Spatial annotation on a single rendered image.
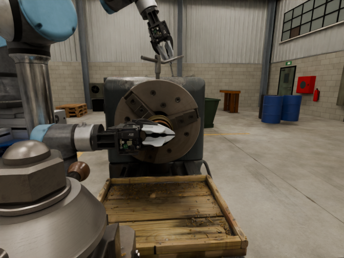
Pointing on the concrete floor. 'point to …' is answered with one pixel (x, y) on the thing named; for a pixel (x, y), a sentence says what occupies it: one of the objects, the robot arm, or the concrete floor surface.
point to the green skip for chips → (210, 111)
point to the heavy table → (231, 101)
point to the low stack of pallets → (73, 109)
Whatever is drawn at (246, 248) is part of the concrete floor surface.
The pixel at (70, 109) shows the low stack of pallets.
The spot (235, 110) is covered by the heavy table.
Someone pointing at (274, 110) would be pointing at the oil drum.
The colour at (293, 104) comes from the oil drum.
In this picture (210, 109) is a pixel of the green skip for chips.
